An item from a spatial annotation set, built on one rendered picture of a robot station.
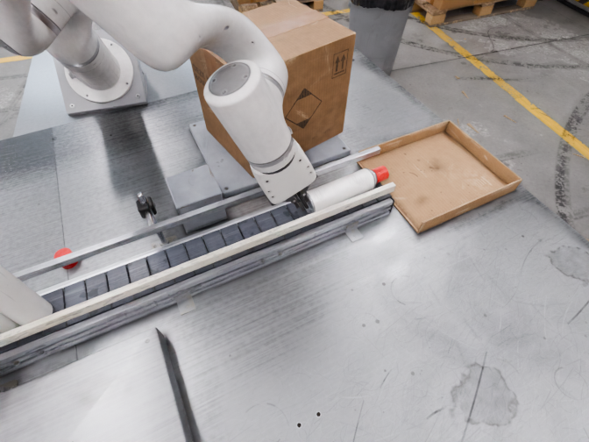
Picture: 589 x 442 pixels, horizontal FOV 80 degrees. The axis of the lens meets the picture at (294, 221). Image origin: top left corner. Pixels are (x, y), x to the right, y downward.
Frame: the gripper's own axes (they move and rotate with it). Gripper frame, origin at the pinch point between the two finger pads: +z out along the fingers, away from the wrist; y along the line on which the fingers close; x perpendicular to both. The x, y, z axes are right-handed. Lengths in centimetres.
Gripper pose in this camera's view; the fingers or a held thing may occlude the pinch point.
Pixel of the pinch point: (300, 200)
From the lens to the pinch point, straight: 72.8
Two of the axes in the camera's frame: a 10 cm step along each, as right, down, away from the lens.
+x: 4.4, 7.1, -5.5
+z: 3.1, 4.5, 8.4
